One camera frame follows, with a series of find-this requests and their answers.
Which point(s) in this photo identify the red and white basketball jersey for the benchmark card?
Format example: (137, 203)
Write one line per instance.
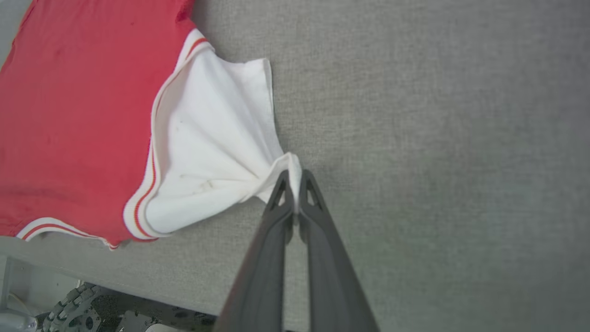
(69, 115)

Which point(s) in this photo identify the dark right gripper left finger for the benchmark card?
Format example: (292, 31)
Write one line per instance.
(265, 276)

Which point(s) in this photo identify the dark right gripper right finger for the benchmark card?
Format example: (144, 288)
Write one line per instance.
(332, 276)

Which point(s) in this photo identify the grey fabric sofa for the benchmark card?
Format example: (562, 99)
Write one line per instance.
(438, 161)

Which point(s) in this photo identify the dark robot wheeled base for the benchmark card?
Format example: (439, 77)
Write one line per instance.
(106, 311)

